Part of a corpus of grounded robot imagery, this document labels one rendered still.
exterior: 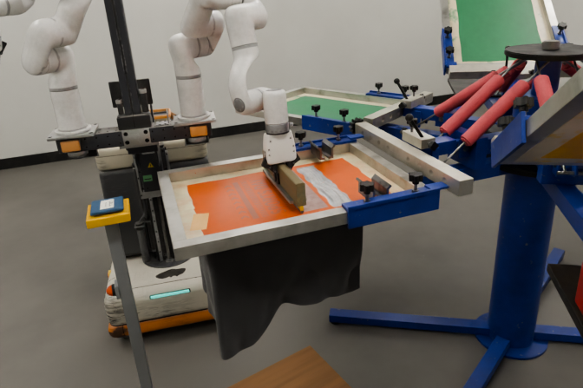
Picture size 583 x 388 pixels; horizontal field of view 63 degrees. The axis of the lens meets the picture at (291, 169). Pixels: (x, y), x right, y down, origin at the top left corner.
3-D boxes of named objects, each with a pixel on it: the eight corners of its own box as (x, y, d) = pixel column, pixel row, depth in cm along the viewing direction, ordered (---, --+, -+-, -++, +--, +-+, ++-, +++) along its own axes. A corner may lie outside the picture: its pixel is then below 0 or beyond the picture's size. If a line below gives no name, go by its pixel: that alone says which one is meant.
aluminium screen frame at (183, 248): (175, 261, 122) (173, 248, 121) (158, 180, 174) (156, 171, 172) (438, 204, 144) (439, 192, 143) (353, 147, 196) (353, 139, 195)
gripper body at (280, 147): (288, 123, 157) (291, 155, 160) (258, 128, 154) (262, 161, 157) (296, 128, 150) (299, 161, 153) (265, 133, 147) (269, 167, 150)
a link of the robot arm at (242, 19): (196, -13, 151) (233, -16, 161) (212, 53, 156) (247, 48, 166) (225, -28, 139) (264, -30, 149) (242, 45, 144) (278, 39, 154)
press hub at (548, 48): (505, 378, 200) (553, 52, 151) (447, 319, 236) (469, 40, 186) (579, 351, 212) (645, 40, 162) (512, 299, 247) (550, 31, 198)
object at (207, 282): (221, 364, 146) (205, 243, 130) (199, 284, 186) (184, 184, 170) (232, 361, 147) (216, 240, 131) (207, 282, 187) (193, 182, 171)
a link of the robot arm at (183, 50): (168, 78, 178) (161, 34, 172) (198, 72, 186) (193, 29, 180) (182, 81, 171) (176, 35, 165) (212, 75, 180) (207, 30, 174)
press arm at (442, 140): (414, 160, 168) (415, 147, 166) (405, 154, 174) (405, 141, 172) (455, 152, 173) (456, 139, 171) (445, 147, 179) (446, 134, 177)
